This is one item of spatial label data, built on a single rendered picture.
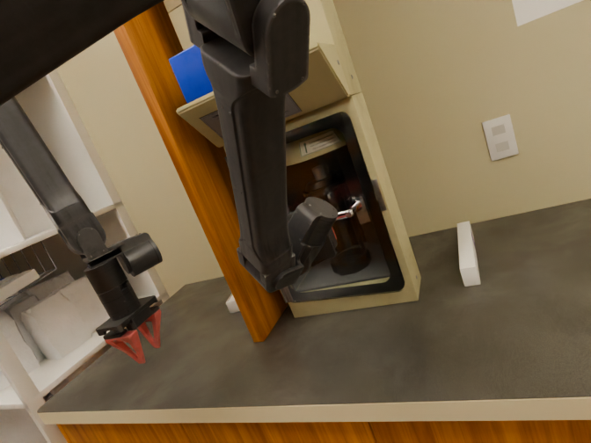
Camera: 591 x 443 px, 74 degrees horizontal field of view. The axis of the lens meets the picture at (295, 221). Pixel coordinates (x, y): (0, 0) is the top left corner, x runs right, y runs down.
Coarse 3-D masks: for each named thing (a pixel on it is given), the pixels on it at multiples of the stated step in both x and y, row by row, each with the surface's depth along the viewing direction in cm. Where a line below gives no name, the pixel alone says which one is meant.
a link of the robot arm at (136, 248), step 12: (84, 228) 67; (84, 240) 66; (96, 240) 67; (120, 240) 74; (132, 240) 73; (144, 240) 74; (84, 252) 66; (96, 252) 67; (132, 252) 72; (144, 252) 73; (156, 252) 74; (132, 264) 71; (144, 264) 73; (156, 264) 75
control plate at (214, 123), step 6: (288, 96) 74; (288, 102) 76; (294, 102) 76; (288, 108) 77; (294, 108) 77; (210, 114) 78; (216, 114) 78; (288, 114) 79; (204, 120) 80; (210, 120) 80; (216, 120) 80; (210, 126) 81; (216, 126) 81; (216, 132) 83
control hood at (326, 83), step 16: (320, 48) 65; (320, 64) 68; (336, 64) 72; (320, 80) 71; (336, 80) 71; (208, 96) 74; (304, 96) 74; (320, 96) 74; (336, 96) 74; (192, 112) 78; (208, 112) 78; (304, 112) 78; (208, 128) 82
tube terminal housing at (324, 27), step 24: (312, 0) 73; (312, 24) 74; (336, 24) 79; (336, 48) 75; (360, 96) 83; (288, 120) 83; (312, 120) 81; (360, 120) 78; (360, 144) 79; (384, 168) 88; (384, 192) 83; (384, 216) 83; (408, 240) 93; (408, 264) 87; (408, 288) 87; (312, 312) 99
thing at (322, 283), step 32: (320, 128) 78; (352, 128) 75; (288, 160) 83; (320, 160) 80; (352, 160) 77; (288, 192) 86; (320, 192) 83; (352, 192) 80; (352, 224) 83; (384, 224) 80; (352, 256) 86; (384, 256) 82; (288, 288) 97; (320, 288) 93; (352, 288) 89; (384, 288) 85
